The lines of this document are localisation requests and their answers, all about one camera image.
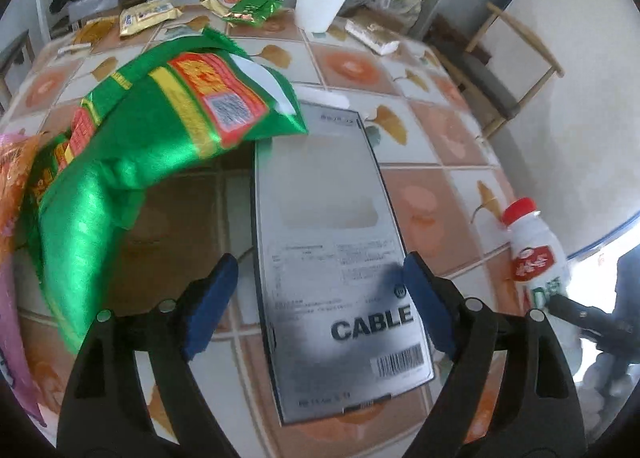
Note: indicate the small white stick packet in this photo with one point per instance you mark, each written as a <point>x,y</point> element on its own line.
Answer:
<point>75,48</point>

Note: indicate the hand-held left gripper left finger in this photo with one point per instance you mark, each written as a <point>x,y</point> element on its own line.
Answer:
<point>212,303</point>

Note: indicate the person's right forearm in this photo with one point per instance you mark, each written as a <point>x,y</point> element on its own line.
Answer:
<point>607,415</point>

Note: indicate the dark seat stool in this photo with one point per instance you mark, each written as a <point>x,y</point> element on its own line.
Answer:
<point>17,53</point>

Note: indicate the white mattress with blue edge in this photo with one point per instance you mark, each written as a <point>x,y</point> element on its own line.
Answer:
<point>575,113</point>

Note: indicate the gold snack packet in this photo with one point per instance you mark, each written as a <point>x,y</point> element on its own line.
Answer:
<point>215,2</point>

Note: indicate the large green snack packet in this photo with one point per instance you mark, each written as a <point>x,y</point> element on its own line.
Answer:
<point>150,138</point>

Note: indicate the grey box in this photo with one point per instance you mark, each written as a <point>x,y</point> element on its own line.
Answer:
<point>320,188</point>

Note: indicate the pink snack packet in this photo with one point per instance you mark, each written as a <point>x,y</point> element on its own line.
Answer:
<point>12,338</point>

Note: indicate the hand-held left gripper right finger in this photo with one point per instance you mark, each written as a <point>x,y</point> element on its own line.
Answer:
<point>427,298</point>

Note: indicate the orange snack packet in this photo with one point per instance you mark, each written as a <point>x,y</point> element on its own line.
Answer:
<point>12,188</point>

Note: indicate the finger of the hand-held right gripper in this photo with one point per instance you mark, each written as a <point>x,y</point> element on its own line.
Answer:
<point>585,320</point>

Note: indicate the yellow snack packet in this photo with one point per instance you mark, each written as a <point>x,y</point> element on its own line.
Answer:
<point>147,16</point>

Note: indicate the person's right hand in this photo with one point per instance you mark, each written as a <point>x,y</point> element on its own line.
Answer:
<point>597,378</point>

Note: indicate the small green snack packet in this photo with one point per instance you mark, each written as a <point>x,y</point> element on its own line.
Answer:
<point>255,8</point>

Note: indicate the white bottle with red cap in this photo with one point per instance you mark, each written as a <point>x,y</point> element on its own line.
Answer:
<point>530,248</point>

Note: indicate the table with patterned tablecloth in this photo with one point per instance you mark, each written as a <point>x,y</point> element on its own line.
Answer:
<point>435,138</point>

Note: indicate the white rectangular packet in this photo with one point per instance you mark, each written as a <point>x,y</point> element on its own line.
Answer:
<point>372,36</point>

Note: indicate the wooden chair with dark seat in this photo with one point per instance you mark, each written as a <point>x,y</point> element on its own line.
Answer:
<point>500,98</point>

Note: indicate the brown snack packet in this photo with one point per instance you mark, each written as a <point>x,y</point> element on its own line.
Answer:
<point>95,31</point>

